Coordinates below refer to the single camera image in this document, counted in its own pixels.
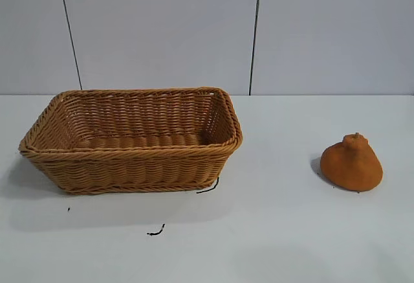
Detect orange fruit with stem bump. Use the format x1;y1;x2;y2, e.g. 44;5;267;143
320;132;384;194

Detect brown woven wicker basket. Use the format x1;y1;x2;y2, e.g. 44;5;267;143
18;85;244;196

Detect black thread piece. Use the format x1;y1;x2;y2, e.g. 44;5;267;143
146;223;166;236
196;176;220;195

